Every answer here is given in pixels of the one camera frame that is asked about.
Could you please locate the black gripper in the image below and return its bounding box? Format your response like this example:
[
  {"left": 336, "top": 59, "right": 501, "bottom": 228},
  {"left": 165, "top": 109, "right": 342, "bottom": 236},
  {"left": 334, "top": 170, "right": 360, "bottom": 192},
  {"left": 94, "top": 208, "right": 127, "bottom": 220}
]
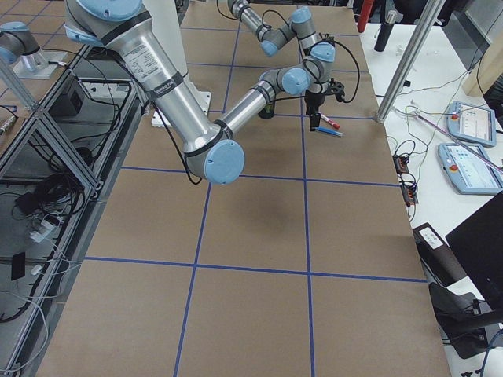
[{"left": 305, "top": 92, "right": 325, "bottom": 132}]

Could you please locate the red marker pen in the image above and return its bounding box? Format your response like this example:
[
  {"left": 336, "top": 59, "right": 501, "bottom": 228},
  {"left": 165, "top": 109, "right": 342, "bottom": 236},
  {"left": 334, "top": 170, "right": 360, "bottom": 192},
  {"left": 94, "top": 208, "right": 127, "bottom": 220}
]
[{"left": 320, "top": 114, "right": 340, "bottom": 130}]

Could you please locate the blue marker pen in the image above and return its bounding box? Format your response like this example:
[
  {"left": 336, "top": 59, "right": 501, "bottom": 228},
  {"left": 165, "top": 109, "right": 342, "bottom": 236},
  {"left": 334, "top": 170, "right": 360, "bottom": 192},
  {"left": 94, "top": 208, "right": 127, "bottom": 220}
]
[{"left": 314, "top": 126, "right": 343, "bottom": 137}]

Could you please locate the black mesh pen cup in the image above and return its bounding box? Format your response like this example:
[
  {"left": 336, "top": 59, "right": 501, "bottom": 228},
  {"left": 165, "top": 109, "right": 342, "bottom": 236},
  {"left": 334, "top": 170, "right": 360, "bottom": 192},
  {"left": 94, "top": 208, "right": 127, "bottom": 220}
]
[{"left": 259, "top": 102, "right": 275, "bottom": 119}]

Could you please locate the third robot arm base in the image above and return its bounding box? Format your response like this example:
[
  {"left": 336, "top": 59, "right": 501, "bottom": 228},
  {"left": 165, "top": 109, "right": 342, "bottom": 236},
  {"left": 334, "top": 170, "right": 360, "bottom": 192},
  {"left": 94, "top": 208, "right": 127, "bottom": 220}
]
[{"left": 1, "top": 21, "right": 47, "bottom": 72}]

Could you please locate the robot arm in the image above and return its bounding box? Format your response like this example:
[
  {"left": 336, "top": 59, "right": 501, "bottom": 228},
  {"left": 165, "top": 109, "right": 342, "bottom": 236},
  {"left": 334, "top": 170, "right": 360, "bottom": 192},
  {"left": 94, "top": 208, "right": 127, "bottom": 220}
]
[
  {"left": 65, "top": 1, "right": 336, "bottom": 185},
  {"left": 227, "top": 0, "right": 321, "bottom": 57}
]

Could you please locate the black water bottle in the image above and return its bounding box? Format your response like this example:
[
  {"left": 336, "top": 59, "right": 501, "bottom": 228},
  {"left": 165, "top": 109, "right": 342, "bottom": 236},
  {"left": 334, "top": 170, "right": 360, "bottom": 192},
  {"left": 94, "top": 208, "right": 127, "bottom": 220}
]
[{"left": 374, "top": 10, "right": 398, "bottom": 52}]

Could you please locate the red cylinder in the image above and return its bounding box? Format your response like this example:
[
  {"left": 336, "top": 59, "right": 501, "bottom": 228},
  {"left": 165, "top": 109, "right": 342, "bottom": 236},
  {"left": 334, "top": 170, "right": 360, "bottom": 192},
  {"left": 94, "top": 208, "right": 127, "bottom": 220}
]
[{"left": 357, "top": 0, "right": 374, "bottom": 33}]

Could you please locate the upper teach pendant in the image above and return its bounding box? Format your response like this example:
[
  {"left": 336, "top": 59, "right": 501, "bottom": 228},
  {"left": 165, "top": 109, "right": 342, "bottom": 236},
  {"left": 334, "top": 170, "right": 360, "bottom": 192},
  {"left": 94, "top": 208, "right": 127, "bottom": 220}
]
[{"left": 446, "top": 101, "right": 497, "bottom": 148}]

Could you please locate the teach pendant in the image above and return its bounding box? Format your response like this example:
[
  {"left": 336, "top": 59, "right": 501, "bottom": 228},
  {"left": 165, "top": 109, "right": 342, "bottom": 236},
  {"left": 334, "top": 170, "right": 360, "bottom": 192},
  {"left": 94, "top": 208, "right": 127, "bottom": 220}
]
[
  {"left": 438, "top": 143, "right": 502, "bottom": 195},
  {"left": 446, "top": 101, "right": 497, "bottom": 148}
]

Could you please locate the lower teach pendant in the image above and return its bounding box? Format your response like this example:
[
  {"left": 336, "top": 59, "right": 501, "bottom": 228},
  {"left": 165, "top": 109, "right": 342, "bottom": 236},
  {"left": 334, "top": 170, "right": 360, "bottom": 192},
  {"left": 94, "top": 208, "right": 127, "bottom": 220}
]
[{"left": 438, "top": 143, "right": 502, "bottom": 195}]

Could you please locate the black monitor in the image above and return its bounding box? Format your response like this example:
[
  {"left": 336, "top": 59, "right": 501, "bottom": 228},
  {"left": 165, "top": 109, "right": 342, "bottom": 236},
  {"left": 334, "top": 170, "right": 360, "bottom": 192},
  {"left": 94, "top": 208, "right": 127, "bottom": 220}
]
[{"left": 446, "top": 193, "right": 502, "bottom": 309}]

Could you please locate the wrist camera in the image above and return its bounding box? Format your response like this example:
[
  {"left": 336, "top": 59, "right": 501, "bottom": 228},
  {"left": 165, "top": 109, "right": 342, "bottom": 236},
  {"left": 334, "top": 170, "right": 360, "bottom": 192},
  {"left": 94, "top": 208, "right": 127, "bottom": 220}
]
[{"left": 327, "top": 78, "right": 345, "bottom": 102}]

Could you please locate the aluminium frame post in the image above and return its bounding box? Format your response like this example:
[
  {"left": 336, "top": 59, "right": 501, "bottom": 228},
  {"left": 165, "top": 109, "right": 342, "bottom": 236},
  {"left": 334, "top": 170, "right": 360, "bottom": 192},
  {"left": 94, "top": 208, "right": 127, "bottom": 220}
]
[{"left": 375, "top": 0, "right": 445, "bottom": 123}]

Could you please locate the aluminium frame rack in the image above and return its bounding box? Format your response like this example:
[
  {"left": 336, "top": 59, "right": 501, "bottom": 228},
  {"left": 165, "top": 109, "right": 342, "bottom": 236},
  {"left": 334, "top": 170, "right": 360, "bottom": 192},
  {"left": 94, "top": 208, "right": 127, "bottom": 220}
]
[{"left": 1, "top": 47, "right": 148, "bottom": 376}]

